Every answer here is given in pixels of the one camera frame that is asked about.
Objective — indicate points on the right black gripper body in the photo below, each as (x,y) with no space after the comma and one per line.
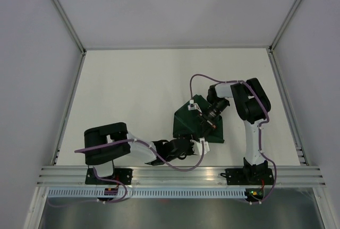
(209,117)

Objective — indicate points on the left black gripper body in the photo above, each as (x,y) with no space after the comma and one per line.
(188,152)

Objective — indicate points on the dark green cloth napkin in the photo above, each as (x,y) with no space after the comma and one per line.
(187,123)

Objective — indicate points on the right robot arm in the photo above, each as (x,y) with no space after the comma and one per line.
(253,107)

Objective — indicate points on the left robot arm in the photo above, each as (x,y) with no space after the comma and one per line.
(106,143)

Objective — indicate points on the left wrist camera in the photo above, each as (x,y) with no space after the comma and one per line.
(200,147)

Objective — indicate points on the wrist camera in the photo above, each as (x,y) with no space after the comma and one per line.
(194,107)
(200,147)

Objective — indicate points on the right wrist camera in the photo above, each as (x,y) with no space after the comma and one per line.
(194,107)

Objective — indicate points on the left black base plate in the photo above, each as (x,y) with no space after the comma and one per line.
(123,175)

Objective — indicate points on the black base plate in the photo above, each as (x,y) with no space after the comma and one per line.
(236,176)
(123,175)

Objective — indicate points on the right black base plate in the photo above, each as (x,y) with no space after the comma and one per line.
(236,176)

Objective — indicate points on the aluminium front rail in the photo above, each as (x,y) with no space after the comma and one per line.
(163,176)

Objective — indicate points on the back aluminium frame bar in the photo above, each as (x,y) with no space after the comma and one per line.
(178,47)

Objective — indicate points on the white slotted cable duct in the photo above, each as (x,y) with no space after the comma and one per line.
(229,193)

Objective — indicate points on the right aluminium frame post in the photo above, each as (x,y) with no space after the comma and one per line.
(287,20)

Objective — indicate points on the aluminium frame post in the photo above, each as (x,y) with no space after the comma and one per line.
(69,27)
(287,20)

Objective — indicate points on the left aluminium frame post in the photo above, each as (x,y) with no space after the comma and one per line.
(69,27)

